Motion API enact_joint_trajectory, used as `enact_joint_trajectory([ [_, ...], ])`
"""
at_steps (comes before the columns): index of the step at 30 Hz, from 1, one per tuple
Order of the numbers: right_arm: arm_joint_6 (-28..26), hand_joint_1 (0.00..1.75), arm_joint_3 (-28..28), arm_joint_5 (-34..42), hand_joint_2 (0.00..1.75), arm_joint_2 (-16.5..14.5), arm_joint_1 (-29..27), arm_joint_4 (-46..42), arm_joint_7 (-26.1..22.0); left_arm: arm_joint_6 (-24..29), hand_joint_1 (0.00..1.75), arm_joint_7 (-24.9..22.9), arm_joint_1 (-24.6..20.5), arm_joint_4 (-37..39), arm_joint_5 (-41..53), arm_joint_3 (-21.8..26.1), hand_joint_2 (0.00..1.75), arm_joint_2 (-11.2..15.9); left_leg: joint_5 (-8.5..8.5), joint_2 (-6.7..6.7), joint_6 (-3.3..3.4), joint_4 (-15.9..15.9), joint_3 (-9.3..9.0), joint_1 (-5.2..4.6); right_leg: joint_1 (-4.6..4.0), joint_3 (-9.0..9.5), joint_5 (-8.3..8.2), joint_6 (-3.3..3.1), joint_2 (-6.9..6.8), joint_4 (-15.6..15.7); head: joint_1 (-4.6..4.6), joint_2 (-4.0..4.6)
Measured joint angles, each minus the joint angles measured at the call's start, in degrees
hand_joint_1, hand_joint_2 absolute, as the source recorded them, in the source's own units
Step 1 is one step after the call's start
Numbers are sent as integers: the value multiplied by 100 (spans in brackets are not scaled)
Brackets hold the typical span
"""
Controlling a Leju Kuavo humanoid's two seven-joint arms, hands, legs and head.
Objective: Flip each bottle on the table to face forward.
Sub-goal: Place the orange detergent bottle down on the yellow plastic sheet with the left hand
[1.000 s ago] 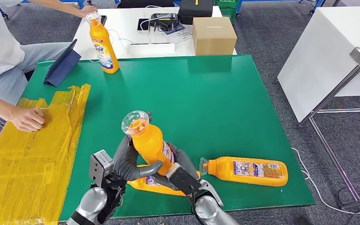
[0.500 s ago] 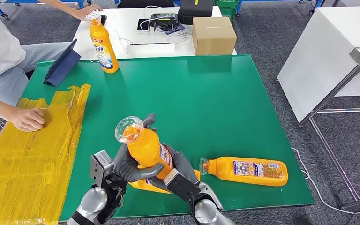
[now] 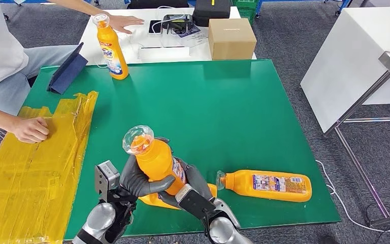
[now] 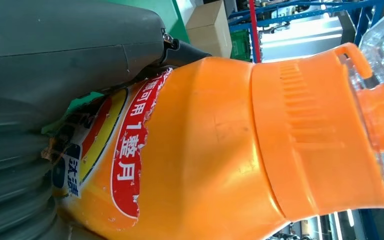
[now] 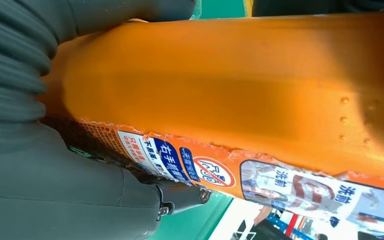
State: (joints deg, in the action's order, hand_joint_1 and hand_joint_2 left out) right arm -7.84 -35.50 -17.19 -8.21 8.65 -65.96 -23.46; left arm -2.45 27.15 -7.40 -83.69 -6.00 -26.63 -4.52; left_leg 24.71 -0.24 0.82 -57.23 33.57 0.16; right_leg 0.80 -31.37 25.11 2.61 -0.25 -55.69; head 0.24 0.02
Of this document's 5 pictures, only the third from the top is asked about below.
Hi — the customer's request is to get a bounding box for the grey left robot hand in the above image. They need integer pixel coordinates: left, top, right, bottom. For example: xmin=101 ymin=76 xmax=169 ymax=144
xmin=119 ymin=155 xmax=176 ymax=198

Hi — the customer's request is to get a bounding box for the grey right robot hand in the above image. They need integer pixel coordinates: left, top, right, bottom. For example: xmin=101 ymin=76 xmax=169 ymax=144
xmin=158 ymin=156 xmax=213 ymax=209

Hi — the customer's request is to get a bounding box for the orange detergent bottle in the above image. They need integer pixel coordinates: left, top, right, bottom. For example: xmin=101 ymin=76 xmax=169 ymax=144
xmin=122 ymin=125 xmax=187 ymax=196
xmin=138 ymin=183 xmax=218 ymax=210
xmin=92 ymin=13 xmax=129 ymax=81
xmin=215 ymin=169 xmax=313 ymax=203

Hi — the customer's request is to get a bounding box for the black phone with white cable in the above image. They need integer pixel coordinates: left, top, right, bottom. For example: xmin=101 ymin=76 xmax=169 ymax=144
xmin=148 ymin=19 xmax=164 ymax=36

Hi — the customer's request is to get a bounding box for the green table mat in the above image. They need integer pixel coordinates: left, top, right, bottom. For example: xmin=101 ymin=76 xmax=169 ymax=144
xmin=22 ymin=59 xmax=342 ymax=241

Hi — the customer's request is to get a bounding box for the yellow taped cardboard sheet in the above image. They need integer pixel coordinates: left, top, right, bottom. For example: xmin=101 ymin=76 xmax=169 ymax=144
xmin=0 ymin=90 xmax=99 ymax=244

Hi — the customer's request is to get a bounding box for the person's right hand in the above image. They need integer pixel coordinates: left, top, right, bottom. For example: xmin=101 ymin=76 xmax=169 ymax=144
xmin=11 ymin=116 xmax=50 ymax=144

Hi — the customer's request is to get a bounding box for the person's hand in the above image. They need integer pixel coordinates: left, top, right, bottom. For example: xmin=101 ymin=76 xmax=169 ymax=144
xmin=11 ymin=116 xmax=50 ymax=144
xmin=107 ymin=14 xmax=145 ymax=35

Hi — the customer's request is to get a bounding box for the tablet in blue case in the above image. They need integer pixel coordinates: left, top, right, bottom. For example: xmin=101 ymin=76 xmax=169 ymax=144
xmin=46 ymin=42 xmax=89 ymax=95

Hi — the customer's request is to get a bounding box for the flat white box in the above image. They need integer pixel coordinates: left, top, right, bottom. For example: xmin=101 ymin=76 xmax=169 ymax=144
xmin=138 ymin=46 xmax=191 ymax=64

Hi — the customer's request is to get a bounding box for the white desk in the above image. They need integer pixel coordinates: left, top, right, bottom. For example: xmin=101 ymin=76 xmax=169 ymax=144
xmin=78 ymin=6 xmax=257 ymax=66

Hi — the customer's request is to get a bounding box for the brown cardboard box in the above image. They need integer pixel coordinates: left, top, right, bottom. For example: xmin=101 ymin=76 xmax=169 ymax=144
xmin=208 ymin=17 xmax=257 ymax=62

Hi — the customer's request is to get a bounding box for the printed blue leaflet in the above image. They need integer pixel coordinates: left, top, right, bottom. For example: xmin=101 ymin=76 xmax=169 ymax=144
xmin=175 ymin=24 xmax=202 ymax=38

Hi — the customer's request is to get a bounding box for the person's left hand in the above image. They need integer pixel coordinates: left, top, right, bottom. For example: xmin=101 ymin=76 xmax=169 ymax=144
xmin=107 ymin=14 xmax=145 ymax=35

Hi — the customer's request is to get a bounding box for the black handheld device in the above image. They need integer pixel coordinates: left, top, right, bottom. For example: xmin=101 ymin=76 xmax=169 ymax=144
xmin=162 ymin=14 xmax=194 ymax=35

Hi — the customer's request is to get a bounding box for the black hard case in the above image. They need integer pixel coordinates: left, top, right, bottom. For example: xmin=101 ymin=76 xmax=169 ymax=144
xmin=192 ymin=0 xmax=232 ymax=27

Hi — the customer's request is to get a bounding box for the green plastic crate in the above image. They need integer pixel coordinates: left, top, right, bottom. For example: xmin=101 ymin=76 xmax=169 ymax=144
xmin=231 ymin=0 xmax=259 ymax=24

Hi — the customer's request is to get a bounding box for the white side table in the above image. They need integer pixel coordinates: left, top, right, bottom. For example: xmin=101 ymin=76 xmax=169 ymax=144
xmin=300 ymin=7 xmax=390 ymax=135

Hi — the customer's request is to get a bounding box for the white floor cable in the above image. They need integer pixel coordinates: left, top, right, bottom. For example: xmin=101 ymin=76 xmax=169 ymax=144
xmin=315 ymin=160 xmax=390 ymax=234

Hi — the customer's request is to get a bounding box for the thin white looped cable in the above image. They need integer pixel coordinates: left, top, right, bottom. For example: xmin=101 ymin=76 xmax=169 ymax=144
xmin=94 ymin=34 xmax=145 ymax=69

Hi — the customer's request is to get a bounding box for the white phone charging cable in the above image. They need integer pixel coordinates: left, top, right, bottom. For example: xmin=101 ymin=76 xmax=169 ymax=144
xmin=151 ymin=5 xmax=186 ymax=34

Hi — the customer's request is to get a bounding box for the black floor cable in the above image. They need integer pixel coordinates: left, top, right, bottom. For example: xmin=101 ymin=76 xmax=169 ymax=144
xmin=365 ymin=201 xmax=390 ymax=233

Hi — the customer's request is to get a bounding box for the metal table frame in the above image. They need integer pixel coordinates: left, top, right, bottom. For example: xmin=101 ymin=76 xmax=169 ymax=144
xmin=324 ymin=71 xmax=390 ymax=230

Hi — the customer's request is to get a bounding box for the blue metal cart frame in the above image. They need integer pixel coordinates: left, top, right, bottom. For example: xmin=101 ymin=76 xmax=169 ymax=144
xmin=255 ymin=0 xmax=353 ymax=17
xmin=0 ymin=0 xmax=100 ymax=7

